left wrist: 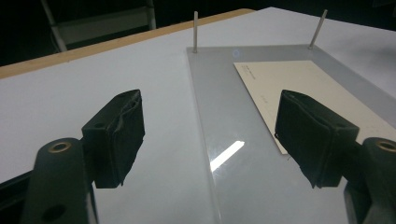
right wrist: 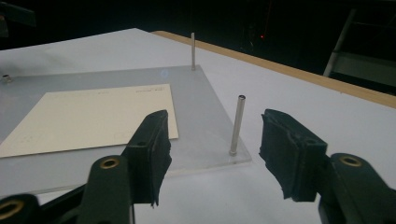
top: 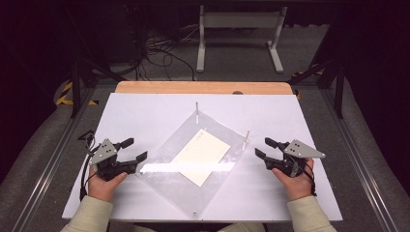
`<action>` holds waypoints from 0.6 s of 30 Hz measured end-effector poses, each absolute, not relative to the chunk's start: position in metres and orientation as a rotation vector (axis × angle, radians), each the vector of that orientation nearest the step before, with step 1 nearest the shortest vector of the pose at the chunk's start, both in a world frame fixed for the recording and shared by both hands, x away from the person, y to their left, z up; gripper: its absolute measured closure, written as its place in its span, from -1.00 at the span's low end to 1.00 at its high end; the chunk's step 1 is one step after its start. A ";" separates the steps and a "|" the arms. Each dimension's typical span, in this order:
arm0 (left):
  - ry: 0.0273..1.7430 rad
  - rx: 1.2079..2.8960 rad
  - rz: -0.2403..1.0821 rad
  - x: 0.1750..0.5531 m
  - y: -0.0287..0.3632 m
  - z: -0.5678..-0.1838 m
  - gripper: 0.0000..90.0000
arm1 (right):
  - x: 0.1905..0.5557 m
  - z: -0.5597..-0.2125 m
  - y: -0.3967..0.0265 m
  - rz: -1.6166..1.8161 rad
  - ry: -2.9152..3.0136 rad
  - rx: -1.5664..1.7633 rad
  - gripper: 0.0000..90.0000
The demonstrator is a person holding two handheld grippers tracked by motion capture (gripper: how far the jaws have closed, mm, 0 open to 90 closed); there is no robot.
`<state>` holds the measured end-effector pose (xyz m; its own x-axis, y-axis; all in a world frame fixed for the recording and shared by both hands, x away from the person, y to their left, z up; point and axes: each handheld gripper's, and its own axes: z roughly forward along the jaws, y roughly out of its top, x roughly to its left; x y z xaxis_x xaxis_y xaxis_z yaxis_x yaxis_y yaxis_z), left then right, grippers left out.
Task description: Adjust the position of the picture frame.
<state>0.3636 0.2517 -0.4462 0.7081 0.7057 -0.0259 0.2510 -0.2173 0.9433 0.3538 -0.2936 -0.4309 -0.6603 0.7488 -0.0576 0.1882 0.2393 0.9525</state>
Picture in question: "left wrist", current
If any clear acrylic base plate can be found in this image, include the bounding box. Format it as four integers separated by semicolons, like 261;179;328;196
186;44;396;224

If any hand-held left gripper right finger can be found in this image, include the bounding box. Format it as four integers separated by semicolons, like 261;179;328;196
274;89;361;189

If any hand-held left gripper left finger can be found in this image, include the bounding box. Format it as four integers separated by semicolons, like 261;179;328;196
80;89;146;189

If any thin metal post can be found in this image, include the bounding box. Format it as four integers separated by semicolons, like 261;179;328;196
308;8;329;50
192;10;199;54

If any cream paper sheet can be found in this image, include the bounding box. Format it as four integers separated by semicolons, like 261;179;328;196
233;60;396;156

